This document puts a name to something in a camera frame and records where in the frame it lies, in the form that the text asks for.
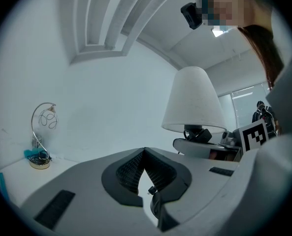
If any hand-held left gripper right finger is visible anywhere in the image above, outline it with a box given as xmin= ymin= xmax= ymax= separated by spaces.
xmin=143 ymin=147 xmax=193 ymax=232

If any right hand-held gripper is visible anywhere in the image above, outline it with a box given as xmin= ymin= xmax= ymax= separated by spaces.
xmin=220 ymin=119 xmax=270 ymax=154

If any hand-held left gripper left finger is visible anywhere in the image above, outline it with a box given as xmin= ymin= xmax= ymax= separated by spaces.
xmin=101 ymin=147 xmax=146 ymax=207

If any white shade lamp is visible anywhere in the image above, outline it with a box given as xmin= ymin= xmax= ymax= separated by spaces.
xmin=161 ymin=66 xmax=241 ymax=157

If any frosted glass partition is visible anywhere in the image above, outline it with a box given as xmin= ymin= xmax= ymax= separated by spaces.
xmin=217 ymin=82 xmax=273 ymax=132

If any teal plastic object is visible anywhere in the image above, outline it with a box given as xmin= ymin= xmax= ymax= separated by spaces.
xmin=23 ymin=149 xmax=42 ymax=160

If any white table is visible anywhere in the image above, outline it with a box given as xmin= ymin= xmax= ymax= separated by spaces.
xmin=0 ymin=153 xmax=89 ymax=207

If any ceiling light panel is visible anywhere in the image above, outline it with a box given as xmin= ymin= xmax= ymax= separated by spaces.
xmin=210 ymin=25 xmax=232 ymax=38

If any teal strip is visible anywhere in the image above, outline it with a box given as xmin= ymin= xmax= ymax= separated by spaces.
xmin=0 ymin=172 xmax=10 ymax=202

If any person's head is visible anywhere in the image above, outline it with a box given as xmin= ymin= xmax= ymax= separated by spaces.
xmin=199 ymin=0 xmax=256 ymax=30

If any black coiled cable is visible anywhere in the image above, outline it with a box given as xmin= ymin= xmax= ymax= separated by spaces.
xmin=27 ymin=150 xmax=51 ymax=166

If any black head-worn camera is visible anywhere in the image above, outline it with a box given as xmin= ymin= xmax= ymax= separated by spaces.
xmin=180 ymin=2 xmax=203 ymax=30

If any teal head strap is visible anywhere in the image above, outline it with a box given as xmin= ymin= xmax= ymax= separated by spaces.
xmin=198 ymin=0 xmax=222 ymax=26

